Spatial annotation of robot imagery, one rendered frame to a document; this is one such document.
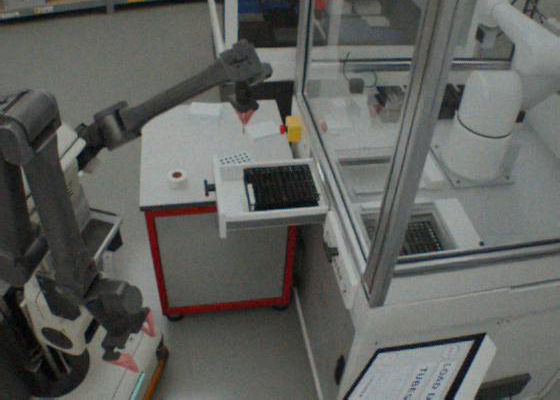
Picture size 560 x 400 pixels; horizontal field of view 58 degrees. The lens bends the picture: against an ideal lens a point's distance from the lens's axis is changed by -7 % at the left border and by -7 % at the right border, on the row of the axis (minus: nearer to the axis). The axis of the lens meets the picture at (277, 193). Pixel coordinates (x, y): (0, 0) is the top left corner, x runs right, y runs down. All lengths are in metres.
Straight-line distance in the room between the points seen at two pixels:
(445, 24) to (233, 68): 0.54
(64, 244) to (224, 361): 1.48
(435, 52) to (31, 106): 0.65
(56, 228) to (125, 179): 2.26
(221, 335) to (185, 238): 0.58
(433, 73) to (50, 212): 0.70
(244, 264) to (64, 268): 1.24
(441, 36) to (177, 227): 1.34
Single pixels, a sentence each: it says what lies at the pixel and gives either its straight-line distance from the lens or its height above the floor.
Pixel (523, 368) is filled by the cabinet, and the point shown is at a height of 0.39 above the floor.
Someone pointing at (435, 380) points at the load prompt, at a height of 1.15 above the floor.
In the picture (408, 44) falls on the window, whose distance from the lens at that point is 1.09.
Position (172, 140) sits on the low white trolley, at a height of 0.76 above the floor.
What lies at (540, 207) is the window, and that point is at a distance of 1.39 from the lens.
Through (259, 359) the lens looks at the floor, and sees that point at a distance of 2.39.
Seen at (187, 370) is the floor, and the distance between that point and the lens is 2.37.
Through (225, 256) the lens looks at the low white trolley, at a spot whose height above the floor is 0.44.
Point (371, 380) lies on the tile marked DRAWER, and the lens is 1.22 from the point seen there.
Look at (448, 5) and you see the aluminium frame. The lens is 0.92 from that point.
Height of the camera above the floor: 2.05
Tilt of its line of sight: 42 degrees down
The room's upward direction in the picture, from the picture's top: 4 degrees clockwise
